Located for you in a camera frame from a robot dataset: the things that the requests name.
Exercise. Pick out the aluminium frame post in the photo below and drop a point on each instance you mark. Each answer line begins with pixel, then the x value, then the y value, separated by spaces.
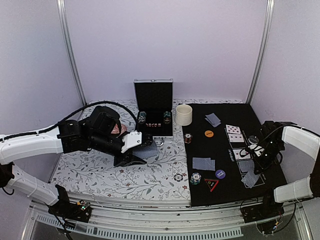
pixel 270 4
pixel 61 7

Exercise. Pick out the face-up community card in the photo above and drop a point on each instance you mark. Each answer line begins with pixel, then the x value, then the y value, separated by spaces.
pixel 233 129
pixel 241 154
pixel 235 138

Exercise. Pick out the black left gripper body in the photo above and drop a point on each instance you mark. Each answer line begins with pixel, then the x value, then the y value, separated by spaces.
pixel 99 142

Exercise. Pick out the white ceramic cup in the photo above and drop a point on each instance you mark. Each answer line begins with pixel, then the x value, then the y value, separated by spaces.
pixel 183 115

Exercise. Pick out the right aluminium frame post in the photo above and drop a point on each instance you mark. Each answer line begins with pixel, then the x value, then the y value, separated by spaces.
pixel 270 4

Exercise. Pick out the face-down community card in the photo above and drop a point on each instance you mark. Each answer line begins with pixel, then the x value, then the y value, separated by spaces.
pixel 250 179
pixel 246 166

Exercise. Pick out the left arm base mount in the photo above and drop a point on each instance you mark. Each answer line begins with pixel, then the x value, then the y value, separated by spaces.
pixel 79 211

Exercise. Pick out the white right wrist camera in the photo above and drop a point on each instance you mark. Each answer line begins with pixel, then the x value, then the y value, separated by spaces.
pixel 255 149

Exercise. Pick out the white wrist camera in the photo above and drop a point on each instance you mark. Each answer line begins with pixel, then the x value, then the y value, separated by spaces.
pixel 255 149
pixel 131 140

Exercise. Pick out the row of red dice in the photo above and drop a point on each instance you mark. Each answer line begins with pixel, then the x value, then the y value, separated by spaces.
pixel 153 125

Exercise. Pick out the blue green moved chip stack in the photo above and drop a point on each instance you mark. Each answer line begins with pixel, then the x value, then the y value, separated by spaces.
pixel 195 178

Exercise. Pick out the aluminium poker chip case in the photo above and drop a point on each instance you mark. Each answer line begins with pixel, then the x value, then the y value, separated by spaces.
pixel 155 96

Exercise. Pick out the purple small blind button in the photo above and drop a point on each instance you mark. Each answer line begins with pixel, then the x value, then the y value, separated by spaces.
pixel 220 174

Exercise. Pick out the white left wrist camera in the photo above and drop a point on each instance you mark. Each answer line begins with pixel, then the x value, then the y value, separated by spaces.
pixel 131 140

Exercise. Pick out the red black moved chip stack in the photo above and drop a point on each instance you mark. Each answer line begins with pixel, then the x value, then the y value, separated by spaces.
pixel 188 138

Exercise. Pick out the floral table cloth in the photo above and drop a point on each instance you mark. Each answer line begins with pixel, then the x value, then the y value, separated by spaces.
pixel 93 173

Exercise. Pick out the blue playing card deck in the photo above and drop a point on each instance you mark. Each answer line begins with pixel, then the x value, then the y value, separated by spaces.
pixel 146 152

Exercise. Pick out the clear dealer button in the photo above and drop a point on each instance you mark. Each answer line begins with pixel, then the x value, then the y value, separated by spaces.
pixel 254 140

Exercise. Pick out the black poker mat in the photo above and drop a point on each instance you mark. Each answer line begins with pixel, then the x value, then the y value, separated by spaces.
pixel 218 148

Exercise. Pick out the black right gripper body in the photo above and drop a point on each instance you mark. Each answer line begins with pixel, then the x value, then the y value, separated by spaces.
pixel 273 149

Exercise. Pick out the red patterned bowl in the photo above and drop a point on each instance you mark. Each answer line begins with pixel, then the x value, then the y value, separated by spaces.
pixel 116 132

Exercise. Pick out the red triangular all-in marker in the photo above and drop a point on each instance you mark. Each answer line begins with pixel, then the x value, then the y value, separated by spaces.
pixel 211 183

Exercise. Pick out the left aluminium frame post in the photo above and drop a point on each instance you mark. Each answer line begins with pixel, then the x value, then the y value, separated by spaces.
pixel 61 7

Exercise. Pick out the orange big blind button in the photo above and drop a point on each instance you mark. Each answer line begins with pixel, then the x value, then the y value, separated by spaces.
pixel 209 133

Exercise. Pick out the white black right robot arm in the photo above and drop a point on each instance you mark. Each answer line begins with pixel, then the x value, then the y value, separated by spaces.
pixel 299 145

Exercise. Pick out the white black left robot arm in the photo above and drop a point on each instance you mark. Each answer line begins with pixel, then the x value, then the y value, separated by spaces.
pixel 100 131

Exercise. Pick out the single blue ten chip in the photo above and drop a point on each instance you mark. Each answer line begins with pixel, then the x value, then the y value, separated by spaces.
pixel 178 177

